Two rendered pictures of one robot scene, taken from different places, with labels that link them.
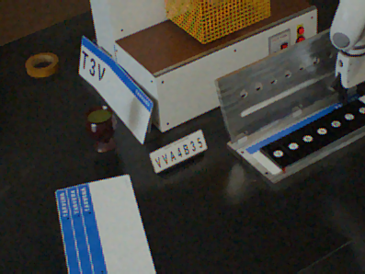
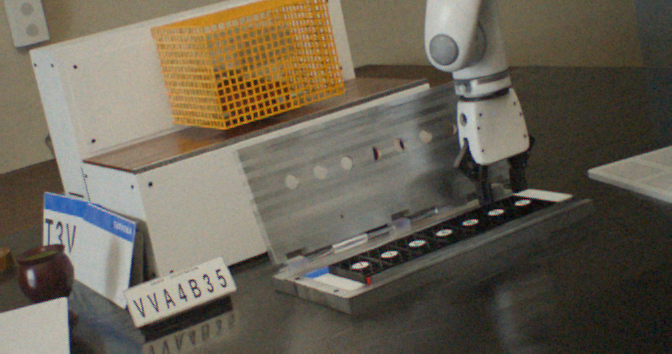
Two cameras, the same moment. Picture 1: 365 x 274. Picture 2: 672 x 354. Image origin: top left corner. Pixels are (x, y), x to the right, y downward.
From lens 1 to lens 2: 89 cm
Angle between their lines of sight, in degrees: 27
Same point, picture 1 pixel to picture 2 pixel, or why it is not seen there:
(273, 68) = (344, 141)
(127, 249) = not seen: outside the picture
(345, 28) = (444, 23)
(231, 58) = not seen: hidden behind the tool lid
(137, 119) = (117, 270)
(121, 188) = (47, 311)
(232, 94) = (267, 175)
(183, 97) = (195, 220)
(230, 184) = (271, 321)
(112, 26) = (75, 131)
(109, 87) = (82, 252)
